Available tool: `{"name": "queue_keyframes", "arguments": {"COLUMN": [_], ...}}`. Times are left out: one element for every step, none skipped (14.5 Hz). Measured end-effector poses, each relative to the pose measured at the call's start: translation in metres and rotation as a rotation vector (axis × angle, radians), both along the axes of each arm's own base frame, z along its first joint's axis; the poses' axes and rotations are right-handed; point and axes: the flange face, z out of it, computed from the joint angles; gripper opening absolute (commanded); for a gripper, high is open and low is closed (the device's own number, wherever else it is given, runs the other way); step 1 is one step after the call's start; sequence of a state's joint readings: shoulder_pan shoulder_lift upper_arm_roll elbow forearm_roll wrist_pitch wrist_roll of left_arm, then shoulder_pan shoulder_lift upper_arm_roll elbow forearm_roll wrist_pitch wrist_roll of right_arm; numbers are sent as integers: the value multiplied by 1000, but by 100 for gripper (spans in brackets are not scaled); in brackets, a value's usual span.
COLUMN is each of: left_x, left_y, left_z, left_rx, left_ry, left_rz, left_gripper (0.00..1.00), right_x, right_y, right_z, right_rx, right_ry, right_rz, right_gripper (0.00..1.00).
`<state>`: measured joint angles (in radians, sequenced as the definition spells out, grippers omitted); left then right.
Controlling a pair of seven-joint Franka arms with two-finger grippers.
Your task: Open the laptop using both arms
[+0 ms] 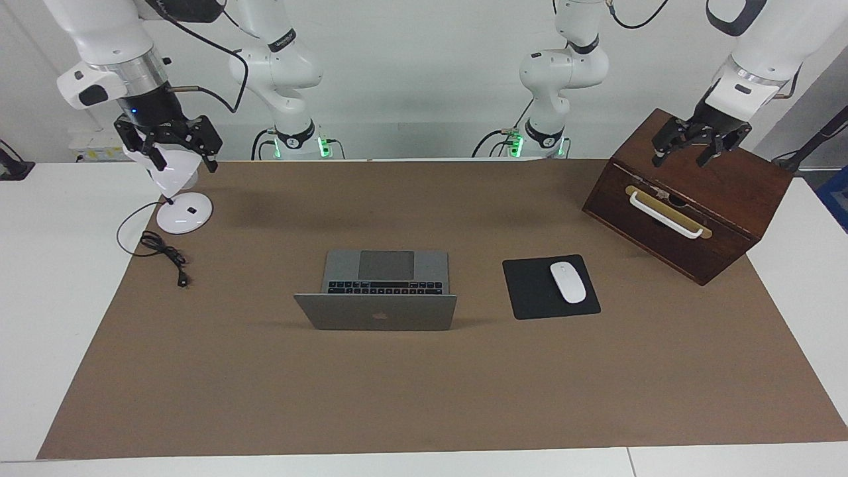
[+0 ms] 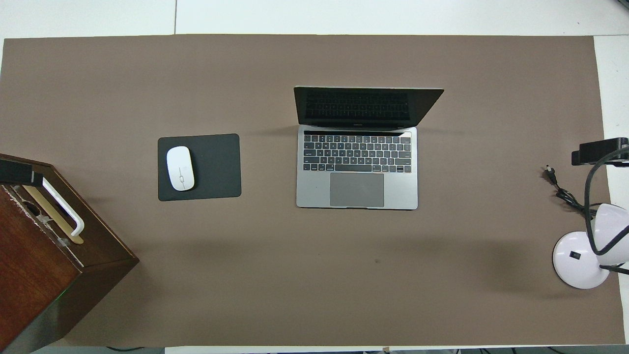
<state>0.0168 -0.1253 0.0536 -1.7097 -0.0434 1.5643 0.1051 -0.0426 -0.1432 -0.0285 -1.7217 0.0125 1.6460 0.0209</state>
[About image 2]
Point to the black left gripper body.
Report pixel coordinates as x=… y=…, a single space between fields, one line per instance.
x=10 y=172

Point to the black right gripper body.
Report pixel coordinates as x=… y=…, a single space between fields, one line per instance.
x=614 y=151

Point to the silver grey laptop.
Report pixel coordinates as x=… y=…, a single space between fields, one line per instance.
x=403 y=191

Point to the dark brown wooden box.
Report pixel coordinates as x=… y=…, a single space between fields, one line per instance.
x=34 y=275

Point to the white desk lamp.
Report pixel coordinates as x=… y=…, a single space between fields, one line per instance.
x=570 y=265

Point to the white computer mouse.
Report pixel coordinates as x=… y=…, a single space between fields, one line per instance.
x=180 y=167

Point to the black mouse pad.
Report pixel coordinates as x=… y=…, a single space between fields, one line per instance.
x=216 y=167

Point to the brown table mat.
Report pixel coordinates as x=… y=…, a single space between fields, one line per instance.
x=344 y=270

